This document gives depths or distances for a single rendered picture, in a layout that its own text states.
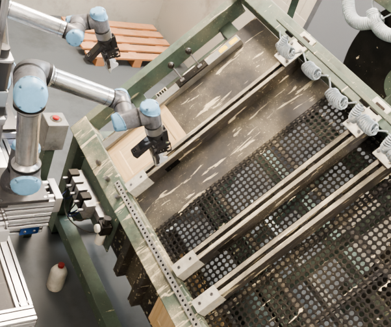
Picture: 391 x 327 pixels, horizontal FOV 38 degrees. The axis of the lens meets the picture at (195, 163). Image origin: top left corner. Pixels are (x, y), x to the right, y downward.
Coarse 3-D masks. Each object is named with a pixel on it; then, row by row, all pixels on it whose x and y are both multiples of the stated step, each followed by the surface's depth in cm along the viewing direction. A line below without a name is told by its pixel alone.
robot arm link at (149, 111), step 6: (144, 102) 219; (150, 102) 218; (156, 102) 218; (138, 108) 219; (144, 108) 216; (150, 108) 216; (156, 108) 217; (144, 114) 217; (150, 114) 217; (156, 114) 218; (144, 120) 218; (150, 120) 219; (156, 120) 220; (144, 126) 224; (150, 126) 222; (156, 126) 222
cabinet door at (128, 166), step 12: (168, 120) 301; (132, 132) 308; (144, 132) 305; (168, 132) 298; (180, 132) 294; (120, 144) 308; (132, 144) 305; (120, 156) 304; (132, 156) 301; (144, 156) 297; (120, 168) 301; (132, 168) 297; (144, 168) 294
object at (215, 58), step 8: (240, 40) 302; (232, 48) 303; (208, 56) 306; (216, 56) 303; (224, 56) 305; (208, 64) 303; (216, 64) 306; (200, 72) 304; (192, 80) 306; (176, 88) 306; (184, 88) 307; (160, 96) 308; (168, 96) 306; (176, 96) 308; (160, 104) 306; (112, 136) 310; (120, 136) 308; (104, 144) 311; (112, 144) 309
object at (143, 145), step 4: (144, 140) 232; (148, 140) 231; (152, 140) 230; (140, 144) 232; (144, 144) 231; (148, 144) 230; (152, 144) 231; (132, 148) 234; (136, 148) 232; (140, 148) 232; (144, 148) 231; (148, 148) 232; (132, 152) 233; (136, 152) 232; (140, 152) 232; (136, 156) 232
